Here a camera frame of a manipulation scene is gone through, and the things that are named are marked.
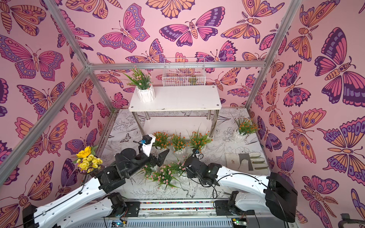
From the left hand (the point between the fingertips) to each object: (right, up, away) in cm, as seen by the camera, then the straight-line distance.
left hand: (162, 144), depth 69 cm
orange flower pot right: (+19, 0, +15) cm, 24 cm away
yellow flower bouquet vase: (-35, -8, -3) cm, 36 cm away
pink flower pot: (0, -16, 0) cm, 16 cm away
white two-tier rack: (+7, +17, +4) cm, 19 cm away
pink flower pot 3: (-9, -16, +11) cm, 22 cm away
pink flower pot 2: (+9, -13, +5) cm, 17 cm away
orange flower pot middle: (+7, -2, +15) cm, 17 cm away
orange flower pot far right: (+49, +8, +21) cm, 54 cm away
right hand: (+13, -16, +13) cm, 24 cm away
